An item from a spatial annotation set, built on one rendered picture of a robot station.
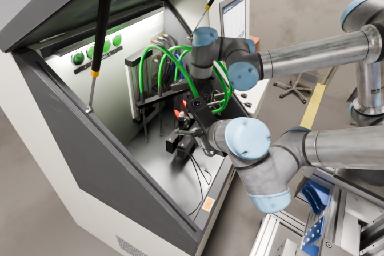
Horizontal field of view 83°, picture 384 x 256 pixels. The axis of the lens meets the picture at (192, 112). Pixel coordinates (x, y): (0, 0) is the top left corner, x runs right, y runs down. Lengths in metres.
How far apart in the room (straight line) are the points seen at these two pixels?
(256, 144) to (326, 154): 0.15
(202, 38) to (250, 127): 0.36
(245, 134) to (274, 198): 0.14
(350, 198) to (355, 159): 0.66
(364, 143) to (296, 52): 0.27
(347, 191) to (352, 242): 0.21
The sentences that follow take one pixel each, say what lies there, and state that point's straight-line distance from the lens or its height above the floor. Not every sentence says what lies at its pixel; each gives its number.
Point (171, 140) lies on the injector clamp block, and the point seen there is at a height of 0.98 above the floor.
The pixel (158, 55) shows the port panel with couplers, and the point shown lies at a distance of 1.16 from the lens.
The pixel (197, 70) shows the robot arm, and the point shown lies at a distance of 0.72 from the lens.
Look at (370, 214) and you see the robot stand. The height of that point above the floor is 0.95.
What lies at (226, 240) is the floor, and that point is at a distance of 1.87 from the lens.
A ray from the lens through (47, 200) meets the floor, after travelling 2.17.
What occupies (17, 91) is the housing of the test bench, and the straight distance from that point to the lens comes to 0.87.
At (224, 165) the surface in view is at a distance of 0.98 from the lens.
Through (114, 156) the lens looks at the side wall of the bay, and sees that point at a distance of 0.67.
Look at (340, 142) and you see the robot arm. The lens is 0.48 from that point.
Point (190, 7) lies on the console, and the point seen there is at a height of 1.44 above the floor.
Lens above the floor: 1.73
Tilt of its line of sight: 41 degrees down
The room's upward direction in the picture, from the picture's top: 6 degrees clockwise
